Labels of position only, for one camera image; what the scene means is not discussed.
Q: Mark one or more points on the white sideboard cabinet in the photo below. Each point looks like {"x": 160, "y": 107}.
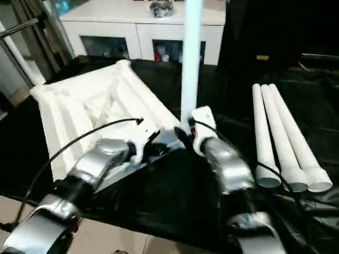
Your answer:
{"x": 119, "y": 29}

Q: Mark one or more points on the white plastic table top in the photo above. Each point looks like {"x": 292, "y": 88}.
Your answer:
{"x": 79, "y": 105}

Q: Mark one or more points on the white round pipe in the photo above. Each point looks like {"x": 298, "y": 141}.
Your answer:
{"x": 26, "y": 63}

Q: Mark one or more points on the black plastic mat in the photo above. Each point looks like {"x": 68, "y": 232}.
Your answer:
{"x": 169, "y": 190}

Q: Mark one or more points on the grey metal pole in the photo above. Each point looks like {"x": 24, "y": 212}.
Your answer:
{"x": 21, "y": 27}

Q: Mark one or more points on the small yellow label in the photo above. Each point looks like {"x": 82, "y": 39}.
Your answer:
{"x": 262, "y": 58}

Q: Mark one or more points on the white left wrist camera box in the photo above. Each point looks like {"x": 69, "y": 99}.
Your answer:
{"x": 144, "y": 143}

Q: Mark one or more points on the grey brown curtain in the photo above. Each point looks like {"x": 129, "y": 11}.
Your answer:
{"x": 45, "y": 45}

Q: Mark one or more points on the white plastic table leg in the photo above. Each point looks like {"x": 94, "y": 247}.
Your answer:
{"x": 262, "y": 132}
{"x": 190, "y": 66}
{"x": 299, "y": 143}
{"x": 280, "y": 143}

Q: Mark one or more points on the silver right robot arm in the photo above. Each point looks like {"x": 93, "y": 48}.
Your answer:
{"x": 230, "y": 169}

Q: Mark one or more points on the red and white bottle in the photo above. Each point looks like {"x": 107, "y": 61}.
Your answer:
{"x": 158, "y": 56}

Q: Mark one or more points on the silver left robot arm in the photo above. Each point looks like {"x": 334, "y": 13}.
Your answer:
{"x": 92, "y": 164}

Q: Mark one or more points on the clear bag of dark items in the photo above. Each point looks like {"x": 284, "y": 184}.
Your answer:
{"x": 161, "y": 8}

